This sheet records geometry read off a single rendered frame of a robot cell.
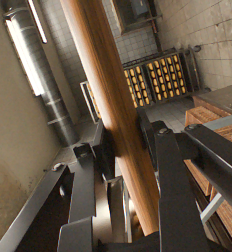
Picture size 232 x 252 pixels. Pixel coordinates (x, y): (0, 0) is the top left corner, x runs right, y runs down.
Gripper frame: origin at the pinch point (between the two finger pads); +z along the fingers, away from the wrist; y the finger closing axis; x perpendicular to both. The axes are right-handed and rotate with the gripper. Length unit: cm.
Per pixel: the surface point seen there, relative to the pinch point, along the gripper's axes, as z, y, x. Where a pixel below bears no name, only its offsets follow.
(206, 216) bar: 35, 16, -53
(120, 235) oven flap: 78, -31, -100
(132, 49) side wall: 497, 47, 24
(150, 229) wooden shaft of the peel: -1.1, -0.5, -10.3
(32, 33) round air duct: 291, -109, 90
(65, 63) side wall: 496, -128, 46
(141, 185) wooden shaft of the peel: -1.2, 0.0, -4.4
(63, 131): 285, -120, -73
